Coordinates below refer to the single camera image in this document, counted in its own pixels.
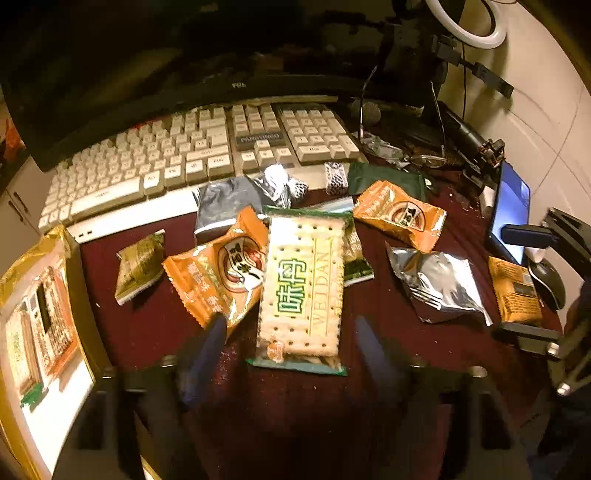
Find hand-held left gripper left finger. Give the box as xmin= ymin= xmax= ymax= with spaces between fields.
xmin=60 ymin=314 xmax=229 ymax=480

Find silver-wrapped patterned candy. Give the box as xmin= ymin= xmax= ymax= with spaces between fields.
xmin=247 ymin=162 xmax=309 ymax=210

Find crumpled foil wrapper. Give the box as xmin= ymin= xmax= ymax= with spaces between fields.
xmin=360 ymin=131 xmax=407 ymax=162

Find small olive green packet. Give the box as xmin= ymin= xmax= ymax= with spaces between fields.
xmin=115 ymin=229 xmax=167 ymax=305

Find black cable plug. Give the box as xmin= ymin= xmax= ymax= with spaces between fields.
xmin=434 ymin=37 xmax=515 ymax=97

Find white computer keyboard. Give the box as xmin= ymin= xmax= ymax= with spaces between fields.
xmin=37 ymin=95 xmax=370 ymax=243

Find gold cardboard box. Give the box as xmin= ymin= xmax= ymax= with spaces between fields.
xmin=0 ymin=225 xmax=121 ymax=480

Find black-white patterned candy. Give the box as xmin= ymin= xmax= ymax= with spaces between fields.
xmin=323 ymin=161 xmax=349 ymax=195

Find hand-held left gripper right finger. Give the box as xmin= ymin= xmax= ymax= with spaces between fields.
xmin=355 ymin=316 xmax=532 ymax=480

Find white lower kitchen cabinets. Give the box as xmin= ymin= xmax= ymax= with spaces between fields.
xmin=0 ymin=154 xmax=61 ymax=264

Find black computer monitor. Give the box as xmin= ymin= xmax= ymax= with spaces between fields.
xmin=0 ymin=0 xmax=393 ymax=172

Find black tripod stand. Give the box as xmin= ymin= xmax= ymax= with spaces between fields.
xmin=436 ymin=99 xmax=506 ymax=192

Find dark green packet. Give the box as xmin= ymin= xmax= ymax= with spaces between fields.
xmin=347 ymin=161 xmax=428 ymax=204

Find black computer mouse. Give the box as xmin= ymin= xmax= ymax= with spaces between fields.
xmin=527 ymin=258 xmax=568 ymax=311

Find eyeglasses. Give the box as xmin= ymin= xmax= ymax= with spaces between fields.
xmin=358 ymin=65 xmax=448 ymax=169

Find grey mesh microphone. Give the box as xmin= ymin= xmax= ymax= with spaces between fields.
xmin=351 ymin=99 xmax=384 ymax=127

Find brown snack packet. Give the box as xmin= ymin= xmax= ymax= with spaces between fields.
xmin=488 ymin=256 xmax=543 ymax=324

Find orange snack packet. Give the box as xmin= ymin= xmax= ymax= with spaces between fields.
xmin=353 ymin=180 xmax=448 ymax=254
xmin=161 ymin=205 xmax=271 ymax=330

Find phone with lit screen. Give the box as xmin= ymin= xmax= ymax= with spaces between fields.
xmin=485 ymin=161 xmax=532 ymax=266

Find large green-trimmed cracker packet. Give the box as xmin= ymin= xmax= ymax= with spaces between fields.
xmin=245 ymin=205 xmax=356 ymax=377

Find block-shaped silver foil packet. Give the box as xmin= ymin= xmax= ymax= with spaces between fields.
xmin=193 ymin=176 xmax=265 ymax=241

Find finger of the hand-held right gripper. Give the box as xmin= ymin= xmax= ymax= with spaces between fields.
xmin=490 ymin=318 xmax=591 ymax=398
xmin=501 ymin=207 xmax=591 ymax=266

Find white ring light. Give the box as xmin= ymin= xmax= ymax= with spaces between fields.
xmin=424 ymin=0 xmax=509 ymax=49

